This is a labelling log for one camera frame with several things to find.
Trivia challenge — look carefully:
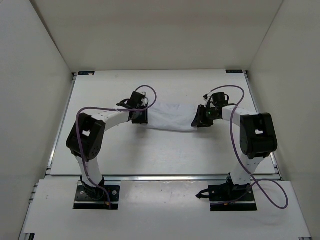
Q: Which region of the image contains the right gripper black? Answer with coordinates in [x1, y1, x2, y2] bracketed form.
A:
[191, 105, 219, 128]

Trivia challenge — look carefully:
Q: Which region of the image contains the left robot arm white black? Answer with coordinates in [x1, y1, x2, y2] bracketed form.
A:
[66, 91, 148, 199]

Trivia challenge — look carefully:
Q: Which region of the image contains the aluminium rail front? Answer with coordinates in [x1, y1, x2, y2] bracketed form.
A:
[44, 174, 231, 182]

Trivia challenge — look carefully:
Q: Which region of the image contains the aluminium frame right edge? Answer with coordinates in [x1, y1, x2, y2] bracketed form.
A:
[244, 71, 309, 231]

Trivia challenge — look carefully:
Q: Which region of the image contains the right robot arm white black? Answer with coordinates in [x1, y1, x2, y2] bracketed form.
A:
[191, 92, 278, 200]

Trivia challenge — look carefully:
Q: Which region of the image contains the right blue label sticker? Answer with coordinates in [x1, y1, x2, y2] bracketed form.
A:
[225, 69, 243, 74]

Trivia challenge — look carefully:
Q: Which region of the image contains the left blue label sticker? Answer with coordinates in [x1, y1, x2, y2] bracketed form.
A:
[77, 71, 95, 76]

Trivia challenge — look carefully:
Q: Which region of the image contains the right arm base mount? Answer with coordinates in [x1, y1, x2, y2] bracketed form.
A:
[195, 173, 258, 212]

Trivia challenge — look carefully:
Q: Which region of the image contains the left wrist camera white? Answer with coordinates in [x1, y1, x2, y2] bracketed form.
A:
[140, 92, 147, 98]

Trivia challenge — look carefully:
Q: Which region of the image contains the aluminium frame left edge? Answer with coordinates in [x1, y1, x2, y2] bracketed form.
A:
[18, 72, 78, 240]

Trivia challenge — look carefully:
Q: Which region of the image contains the white skirt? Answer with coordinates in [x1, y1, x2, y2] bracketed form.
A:
[145, 102, 198, 133]

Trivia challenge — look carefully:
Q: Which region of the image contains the blue label sticker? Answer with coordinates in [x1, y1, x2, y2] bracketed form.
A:
[77, 71, 95, 76]
[225, 69, 243, 74]

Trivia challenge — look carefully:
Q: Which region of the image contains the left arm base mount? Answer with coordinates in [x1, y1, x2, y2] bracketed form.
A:
[73, 180, 121, 210]

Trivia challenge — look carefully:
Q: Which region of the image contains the aluminium frame edge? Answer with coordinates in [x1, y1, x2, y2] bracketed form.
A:
[18, 72, 78, 240]
[244, 71, 309, 231]

